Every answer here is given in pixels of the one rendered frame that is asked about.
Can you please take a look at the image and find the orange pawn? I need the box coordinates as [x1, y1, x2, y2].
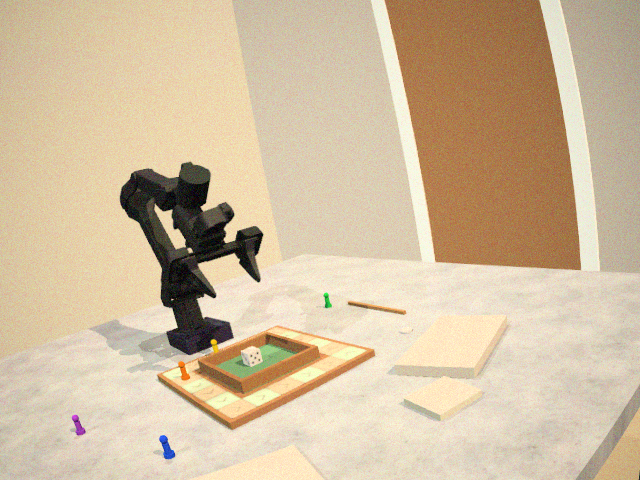
[178, 361, 190, 381]

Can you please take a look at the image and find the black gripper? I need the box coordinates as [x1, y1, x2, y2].
[163, 216, 263, 298]

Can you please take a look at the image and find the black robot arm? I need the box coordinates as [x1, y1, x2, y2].
[119, 161, 234, 334]

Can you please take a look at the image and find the beige flat rectangular block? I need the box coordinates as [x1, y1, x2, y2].
[394, 315, 508, 379]

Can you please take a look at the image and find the white die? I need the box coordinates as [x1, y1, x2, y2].
[241, 347, 263, 367]

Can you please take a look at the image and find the purple pawn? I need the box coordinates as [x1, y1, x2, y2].
[72, 415, 85, 436]

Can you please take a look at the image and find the orange rectangular bar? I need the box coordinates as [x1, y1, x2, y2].
[348, 301, 406, 315]

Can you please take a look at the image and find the blue pawn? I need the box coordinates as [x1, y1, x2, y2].
[159, 435, 175, 459]

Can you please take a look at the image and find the beige flat square block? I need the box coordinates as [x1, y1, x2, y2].
[404, 376, 482, 421]

